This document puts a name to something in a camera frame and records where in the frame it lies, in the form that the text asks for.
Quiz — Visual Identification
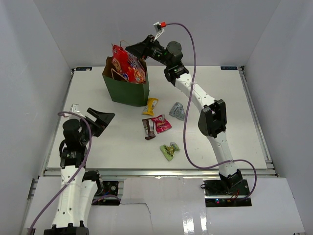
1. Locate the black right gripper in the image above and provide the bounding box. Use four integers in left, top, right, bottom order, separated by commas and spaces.
127, 34, 172, 67

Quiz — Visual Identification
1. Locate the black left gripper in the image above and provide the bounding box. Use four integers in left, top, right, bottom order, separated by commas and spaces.
79, 108, 114, 145

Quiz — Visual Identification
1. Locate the large red snack bag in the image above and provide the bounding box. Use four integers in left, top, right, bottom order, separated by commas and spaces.
112, 45, 146, 84

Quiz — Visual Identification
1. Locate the brown chocolate bar wrapper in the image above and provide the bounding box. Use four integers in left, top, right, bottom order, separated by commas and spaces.
142, 118, 156, 140

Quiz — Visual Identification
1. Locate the green snack packet front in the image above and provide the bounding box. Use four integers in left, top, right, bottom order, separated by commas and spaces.
160, 142, 180, 162

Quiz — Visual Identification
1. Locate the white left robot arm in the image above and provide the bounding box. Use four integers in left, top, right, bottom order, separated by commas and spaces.
44, 105, 115, 235

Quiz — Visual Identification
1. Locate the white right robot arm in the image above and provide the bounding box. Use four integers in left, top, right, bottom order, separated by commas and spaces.
125, 35, 243, 195

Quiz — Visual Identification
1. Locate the green paper bag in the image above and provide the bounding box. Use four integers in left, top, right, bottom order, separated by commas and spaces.
102, 55, 150, 107

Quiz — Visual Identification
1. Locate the yellow snack packet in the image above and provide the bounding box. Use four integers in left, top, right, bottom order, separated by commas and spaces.
142, 98, 158, 116

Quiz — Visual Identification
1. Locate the pink snack packet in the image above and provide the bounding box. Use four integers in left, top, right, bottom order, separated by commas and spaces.
152, 114, 172, 134

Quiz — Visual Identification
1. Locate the grey foil snack packet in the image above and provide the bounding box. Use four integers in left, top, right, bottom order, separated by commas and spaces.
169, 102, 185, 121

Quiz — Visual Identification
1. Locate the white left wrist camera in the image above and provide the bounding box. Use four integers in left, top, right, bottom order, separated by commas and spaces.
58, 104, 85, 119

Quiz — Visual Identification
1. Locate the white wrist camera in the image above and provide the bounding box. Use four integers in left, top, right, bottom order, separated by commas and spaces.
58, 104, 85, 119
154, 22, 167, 41

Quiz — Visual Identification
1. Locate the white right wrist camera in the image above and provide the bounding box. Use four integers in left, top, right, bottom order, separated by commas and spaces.
154, 22, 167, 41

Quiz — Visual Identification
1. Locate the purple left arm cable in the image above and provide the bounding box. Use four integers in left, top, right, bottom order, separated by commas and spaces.
28, 111, 120, 235

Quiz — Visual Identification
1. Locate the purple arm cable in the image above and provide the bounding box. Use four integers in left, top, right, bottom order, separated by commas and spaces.
166, 22, 258, 202
28, 111, 120, 235

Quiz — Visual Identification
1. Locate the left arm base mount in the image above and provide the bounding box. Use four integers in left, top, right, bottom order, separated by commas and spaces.
92, 181, 120, 206

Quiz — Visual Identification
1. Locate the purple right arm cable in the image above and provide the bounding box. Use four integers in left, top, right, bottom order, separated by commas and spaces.
166, 22, 258, 202

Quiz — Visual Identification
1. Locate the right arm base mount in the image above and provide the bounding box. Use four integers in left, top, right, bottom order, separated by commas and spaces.
200, 180, 252, 208

